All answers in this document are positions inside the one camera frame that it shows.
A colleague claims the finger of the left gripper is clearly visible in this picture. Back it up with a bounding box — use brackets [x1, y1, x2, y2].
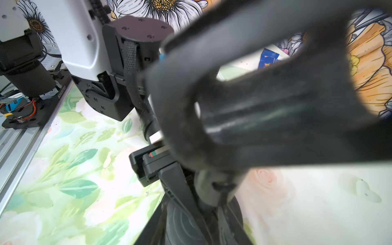
[217, 205, 253, 245]

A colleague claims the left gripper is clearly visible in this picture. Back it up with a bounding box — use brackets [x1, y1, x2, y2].
[129, 144, 213, 245]

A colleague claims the blue gauze bandage packet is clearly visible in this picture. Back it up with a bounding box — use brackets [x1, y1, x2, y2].
[258, 45, 289, 69]

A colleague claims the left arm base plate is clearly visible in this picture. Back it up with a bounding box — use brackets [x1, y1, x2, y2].
[1, 69, 71, 130]

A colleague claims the aluminium front rail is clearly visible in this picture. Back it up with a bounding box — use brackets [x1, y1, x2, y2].
[1, 82, 73, 213]

